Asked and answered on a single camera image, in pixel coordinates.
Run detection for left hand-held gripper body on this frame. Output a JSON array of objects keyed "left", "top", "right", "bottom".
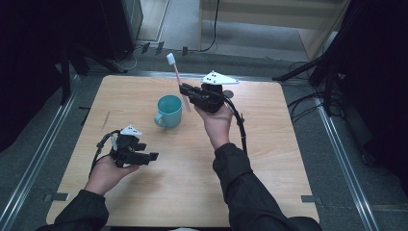
[{"left": 110, "top": 124, "right": 142, "bottom": 168}]

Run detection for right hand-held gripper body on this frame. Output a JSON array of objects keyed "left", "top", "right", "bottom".
[{"left": 191, "top": 70, "right": 240, "bottom": 114}]

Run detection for pink toothbrush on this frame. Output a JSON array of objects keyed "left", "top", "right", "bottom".
[{"left": 166, "top": 52, "right": 192, "bottom": 114}]

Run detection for teal cup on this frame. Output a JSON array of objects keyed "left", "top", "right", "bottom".
[{"left": 154, "top": 94, "right": 183, "bottom": 129}]

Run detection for person's left hand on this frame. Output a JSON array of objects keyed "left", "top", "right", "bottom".
[{"left": 84, "top": 154, "right": 140, "bottom": 196}]

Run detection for person's right hand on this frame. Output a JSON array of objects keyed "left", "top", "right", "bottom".
[{"left": 194, "top": 104, "right": 234, "bottom": 151}]

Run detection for black metal stand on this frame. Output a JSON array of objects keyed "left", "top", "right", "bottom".
[{"left": 60, "top": 47, "right": 72, "bottom": 106}]

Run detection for black cabinet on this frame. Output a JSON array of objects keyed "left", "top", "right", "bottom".
[{"left": 97, "top": 0, "right": 144, "bottom": 63}]

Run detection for light wooden furniture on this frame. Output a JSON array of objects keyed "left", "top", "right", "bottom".
[{"left": 197, "top": 0, "right": 351, "bottom": 62}]

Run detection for black curtain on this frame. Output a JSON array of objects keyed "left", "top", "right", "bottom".
[
  {"left": 0, "top": 0, "right": 107, "bottom": 153},
  {"left": 333, "top": 0, "right": 408, "bottom": 193}
]

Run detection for left hand-held gripper cable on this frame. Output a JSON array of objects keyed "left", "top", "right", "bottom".
[{"left": 89, "top": 129, "right": 121, "bottom": 177}]

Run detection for hand-held gripper cable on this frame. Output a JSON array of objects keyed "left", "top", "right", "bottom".
[
  {"left": 224, "top": 95, "right": 249, "bottom": 156},
  {"left": 89, "top": 129, "right": 121, "bottom": 177}
]

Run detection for right hand-held gripper cable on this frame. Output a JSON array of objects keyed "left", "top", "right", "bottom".
[{"left": 224, "top": 95, "right": 249, "bottom": 156}]

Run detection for white floor cable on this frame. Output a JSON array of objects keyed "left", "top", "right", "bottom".
[{"left": 112, "top": 47, "right": 139, "bottom": 73}]

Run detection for black hanging cable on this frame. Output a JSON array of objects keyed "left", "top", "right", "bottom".
[{"left": 197, "top": 0, "right": 221, "bottom": 53}]

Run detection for grey metal table bracket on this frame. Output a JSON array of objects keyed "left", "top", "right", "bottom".
[
  {"left": 300, "top": 194, "right": 322, "bottom": 205},
  {"left": 43, "top": 192, "right": 70, "bottom": 203}
]

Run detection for aluminium floor rail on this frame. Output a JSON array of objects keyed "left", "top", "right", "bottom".
[
  {"left": 314, "top": 97, "right": 381, "bottom": 231},
  {"left": 0, "top": 75, "right": 81, "bottom": 231}
]

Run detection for black floor cables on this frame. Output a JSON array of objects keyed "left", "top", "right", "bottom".
[{"left": 287, "top": 91, "right": 325, "bottom": 124}]

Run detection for black metal stand frame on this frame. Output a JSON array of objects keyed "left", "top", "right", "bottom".
[{"left": 272, "top": 52, "right": 342, "bottom": 117}]

